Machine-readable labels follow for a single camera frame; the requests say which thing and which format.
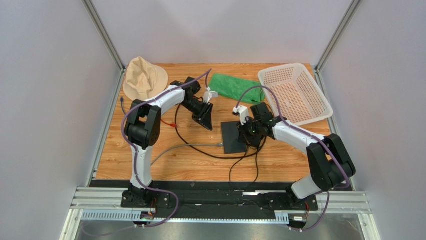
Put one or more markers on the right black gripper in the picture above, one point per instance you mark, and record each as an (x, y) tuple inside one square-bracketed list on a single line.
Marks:
[(244, 129)]

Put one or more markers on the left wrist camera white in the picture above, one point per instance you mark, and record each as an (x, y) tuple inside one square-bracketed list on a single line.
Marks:
[(208, 95)]

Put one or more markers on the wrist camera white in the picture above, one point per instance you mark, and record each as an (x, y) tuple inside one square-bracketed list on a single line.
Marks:
[(208, 95), (242, 112)]

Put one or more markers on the green cloth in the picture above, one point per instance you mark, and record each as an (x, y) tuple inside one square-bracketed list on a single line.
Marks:
[(233, 88)]

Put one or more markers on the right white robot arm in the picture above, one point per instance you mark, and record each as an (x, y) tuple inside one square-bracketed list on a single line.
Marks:
[(329, 161)]

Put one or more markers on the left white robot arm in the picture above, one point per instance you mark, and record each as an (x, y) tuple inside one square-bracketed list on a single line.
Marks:
[(142, 128)]

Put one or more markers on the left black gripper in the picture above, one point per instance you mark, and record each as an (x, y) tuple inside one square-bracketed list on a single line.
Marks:
[(204, 117)]

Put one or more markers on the black power adapter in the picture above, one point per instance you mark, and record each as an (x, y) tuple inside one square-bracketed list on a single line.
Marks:
[(254, 142)]

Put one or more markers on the white plastic basket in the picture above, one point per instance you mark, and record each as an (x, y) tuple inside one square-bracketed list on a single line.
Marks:
[(293, 91)]

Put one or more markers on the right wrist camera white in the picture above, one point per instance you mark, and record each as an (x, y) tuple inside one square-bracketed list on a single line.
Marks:
[(242, 112)]

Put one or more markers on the black network switch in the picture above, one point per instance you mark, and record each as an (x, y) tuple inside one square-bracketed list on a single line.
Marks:
[(230, 138)]

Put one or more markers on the beige bucket hat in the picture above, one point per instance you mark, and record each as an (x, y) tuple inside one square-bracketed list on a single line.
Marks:
[(144, 80)]

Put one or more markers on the aluminium frame rail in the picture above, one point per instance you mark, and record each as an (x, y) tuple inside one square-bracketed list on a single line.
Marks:
[(103, 204)]

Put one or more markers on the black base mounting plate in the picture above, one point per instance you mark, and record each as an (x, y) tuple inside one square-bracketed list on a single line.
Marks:
[(212, 200)]

